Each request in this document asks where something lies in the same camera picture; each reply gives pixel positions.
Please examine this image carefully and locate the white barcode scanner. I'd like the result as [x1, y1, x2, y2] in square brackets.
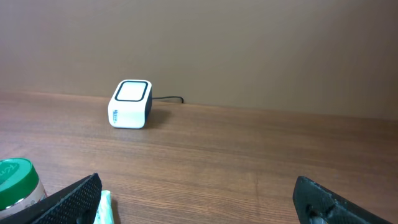
[108, 80, 152, 129]

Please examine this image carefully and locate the black scanner cable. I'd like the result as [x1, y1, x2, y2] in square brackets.
[151, 96, 185, 105]

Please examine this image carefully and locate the green lid jar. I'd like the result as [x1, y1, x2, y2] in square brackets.
[1, 158, 47, 219]

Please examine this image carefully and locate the teal tissue pack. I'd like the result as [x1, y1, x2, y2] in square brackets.
[93, 190, 114, 224]

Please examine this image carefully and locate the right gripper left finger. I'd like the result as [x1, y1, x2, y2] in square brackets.
[1, 173, 102, 224]

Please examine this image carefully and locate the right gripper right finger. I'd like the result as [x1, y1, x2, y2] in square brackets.
[293, 176, 391, 224]

